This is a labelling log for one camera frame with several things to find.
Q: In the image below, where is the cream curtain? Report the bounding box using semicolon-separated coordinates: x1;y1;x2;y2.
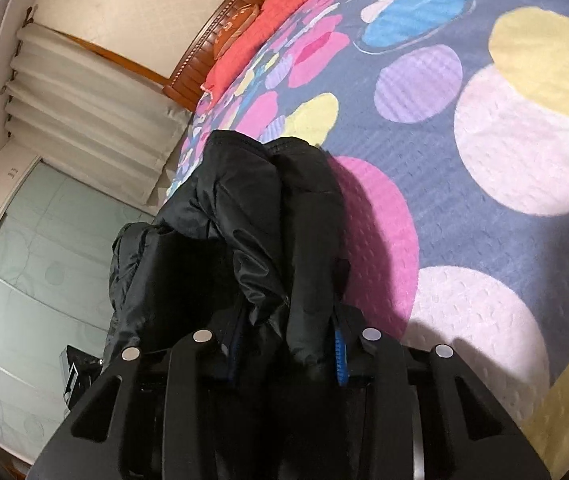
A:
4;22;192;206

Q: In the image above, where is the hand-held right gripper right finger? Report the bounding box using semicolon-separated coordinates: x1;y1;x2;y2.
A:
331;317;552;480

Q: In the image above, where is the orange patterned pillow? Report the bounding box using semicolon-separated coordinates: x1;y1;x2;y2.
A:
213;2;261;58

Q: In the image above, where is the colourful dotted bedsheet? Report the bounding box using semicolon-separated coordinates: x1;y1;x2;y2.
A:
167;0;569;480

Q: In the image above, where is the wooden wall trim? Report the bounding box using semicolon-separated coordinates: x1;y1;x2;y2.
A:
57;30;171;85

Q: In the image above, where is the black puffer jacket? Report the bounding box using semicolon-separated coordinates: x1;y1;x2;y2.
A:
102;129;354;393

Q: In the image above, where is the wooden headboard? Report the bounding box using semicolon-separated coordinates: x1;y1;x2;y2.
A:
163;0;340;113

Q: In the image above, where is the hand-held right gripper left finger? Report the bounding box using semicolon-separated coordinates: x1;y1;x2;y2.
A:
29;305;245;480

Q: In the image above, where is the red folded quilt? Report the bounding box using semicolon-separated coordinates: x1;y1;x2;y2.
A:
202;0;327;98

